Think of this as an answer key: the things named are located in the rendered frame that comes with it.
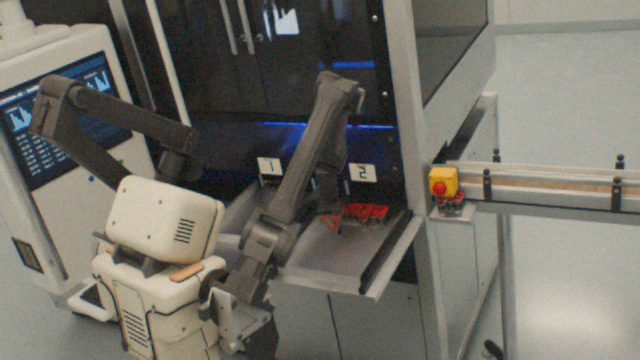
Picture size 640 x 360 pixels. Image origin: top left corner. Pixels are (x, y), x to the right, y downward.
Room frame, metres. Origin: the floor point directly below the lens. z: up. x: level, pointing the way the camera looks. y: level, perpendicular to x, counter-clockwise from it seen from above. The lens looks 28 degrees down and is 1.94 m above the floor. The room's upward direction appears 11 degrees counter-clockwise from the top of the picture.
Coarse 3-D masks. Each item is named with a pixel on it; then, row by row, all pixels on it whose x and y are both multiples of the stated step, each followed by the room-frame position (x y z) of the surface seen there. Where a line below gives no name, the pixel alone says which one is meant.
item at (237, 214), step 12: (252, 192) 2.02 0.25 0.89; (264, 192) 2.01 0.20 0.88; (312, 192) 1.88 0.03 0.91; (240, 204) 1.95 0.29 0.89; (252, 204) 1.94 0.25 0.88; (264, 204) 1.92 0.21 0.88; (300, 204) 1.88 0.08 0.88; (228, 216) 1.88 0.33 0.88; (240, 216) 1.87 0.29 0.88; (228, 228) 1.81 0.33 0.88; (240, 228) 1.79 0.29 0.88; (216, 240) 1.75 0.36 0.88; (228, 240) 1.72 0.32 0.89
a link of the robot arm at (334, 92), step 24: (336, 96) 1.26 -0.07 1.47; (312, 120) 1.23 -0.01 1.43; (312, 144) 1.20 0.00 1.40; (288, 168) 1.18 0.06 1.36; (312, 168) 1.19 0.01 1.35; (288, 192) 1.15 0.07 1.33; (264, 216) 1.16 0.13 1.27; (288, 216) 1.12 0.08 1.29; (240, 240) 1.10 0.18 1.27; (288, 240) 1.08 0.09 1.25
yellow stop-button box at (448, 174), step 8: (440, 168) 1.66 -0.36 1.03; (448, 168) 1.65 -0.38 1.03; (456, 168) 1.65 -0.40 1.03; (432, 176) 1.63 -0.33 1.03; (440, 176) 1.62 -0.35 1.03; (448, 176) 1.61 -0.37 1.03; (456, 176) 1.64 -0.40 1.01; (432, 184) 1.63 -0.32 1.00; (448, 184) 1.61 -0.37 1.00; (456, 184) 1.63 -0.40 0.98; (432, 192) 1.63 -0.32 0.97; (448, 192) 1.61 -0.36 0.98
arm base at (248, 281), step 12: (240, 264) 1.05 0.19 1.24; (252, 264) 1.04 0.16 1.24; (228, 276) 1.05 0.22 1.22; (240, 276) 1.02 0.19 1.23; (252, 276) 1.02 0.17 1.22; (264, 276) 1.03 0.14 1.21; (228, 288) 1.01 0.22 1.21; (240, 288) 1.01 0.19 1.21; (252, 288) 1.01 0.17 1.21; (264, 288) 1.02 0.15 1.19; (252, 300) 0.97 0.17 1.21
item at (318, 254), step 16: (320, 224) 1.72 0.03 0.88; (304, 240) 1.64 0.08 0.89; (320, 240) 1.63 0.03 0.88; (336, 240) 1.61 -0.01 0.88; (352, 240) 1.60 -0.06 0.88; (368, 240) 1.58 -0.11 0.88; (384, 240) 1.52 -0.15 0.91; (304, 256) 1.56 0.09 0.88; (320, 256) 1.55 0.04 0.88; (336, 256) 1.53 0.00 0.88; (352, 256) 1.51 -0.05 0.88; (368, 256) 1.50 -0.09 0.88; (288, 272) 1.49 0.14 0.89; (304, 272) 1.46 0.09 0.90; (320, 272) 1.43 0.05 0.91; (336, 272) 1.41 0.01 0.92; (352, 272) 1.44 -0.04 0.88
